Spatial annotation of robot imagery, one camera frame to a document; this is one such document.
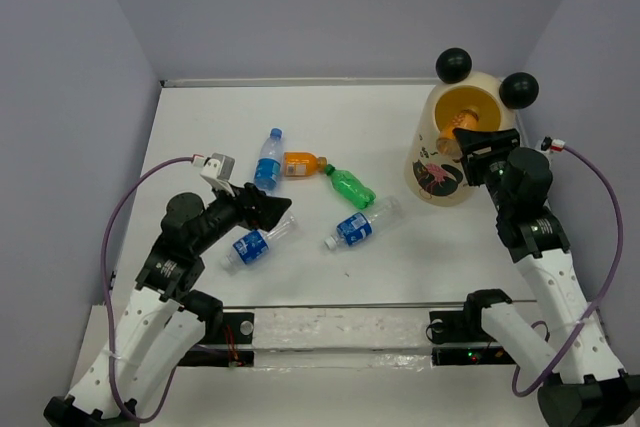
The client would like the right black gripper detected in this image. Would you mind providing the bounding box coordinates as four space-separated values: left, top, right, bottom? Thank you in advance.
456 126 523 214

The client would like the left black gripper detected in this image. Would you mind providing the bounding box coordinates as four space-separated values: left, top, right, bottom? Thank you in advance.
193 177 292 253

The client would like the amber tea bottle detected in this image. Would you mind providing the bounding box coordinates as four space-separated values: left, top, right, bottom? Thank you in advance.
435 105 481 157

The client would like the green plastic bottle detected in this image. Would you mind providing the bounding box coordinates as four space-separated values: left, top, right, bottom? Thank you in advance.
324 164 376 209

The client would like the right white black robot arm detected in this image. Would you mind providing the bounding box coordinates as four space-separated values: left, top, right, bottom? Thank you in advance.
453 128 639 426

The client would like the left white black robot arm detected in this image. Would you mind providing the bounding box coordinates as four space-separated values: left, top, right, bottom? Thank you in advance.
44 183 292 426

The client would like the cream bin with black ears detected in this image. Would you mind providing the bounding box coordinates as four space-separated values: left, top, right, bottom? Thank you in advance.
404 47 539 207

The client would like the upright-lying blue label water bottle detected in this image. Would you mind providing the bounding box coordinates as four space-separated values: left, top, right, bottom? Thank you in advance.
254 128 284 192

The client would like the orange juice bottle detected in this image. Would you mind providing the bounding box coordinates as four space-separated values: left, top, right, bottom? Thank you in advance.
282 151 328 178

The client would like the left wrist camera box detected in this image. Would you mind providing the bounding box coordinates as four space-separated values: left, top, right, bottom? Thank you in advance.
200 153 235 196

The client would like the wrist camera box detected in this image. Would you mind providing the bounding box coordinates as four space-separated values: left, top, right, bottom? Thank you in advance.
535 136 565 157
200 153 235 196

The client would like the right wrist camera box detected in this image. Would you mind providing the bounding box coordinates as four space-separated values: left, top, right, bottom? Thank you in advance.
535 136 565 157

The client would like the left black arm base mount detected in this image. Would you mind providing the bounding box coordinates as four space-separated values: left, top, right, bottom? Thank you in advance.
178 311 255 368

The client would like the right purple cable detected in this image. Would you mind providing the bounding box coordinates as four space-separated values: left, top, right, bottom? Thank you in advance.
511 141 624 398

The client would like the purple cable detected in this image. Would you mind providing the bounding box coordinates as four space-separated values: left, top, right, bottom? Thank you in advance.
99 155 201 423
511 141 624 398

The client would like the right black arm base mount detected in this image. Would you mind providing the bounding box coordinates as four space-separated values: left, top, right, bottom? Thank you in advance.
425 310 515 367

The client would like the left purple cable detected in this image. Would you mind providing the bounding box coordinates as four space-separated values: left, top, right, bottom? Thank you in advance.
99 155 201 423

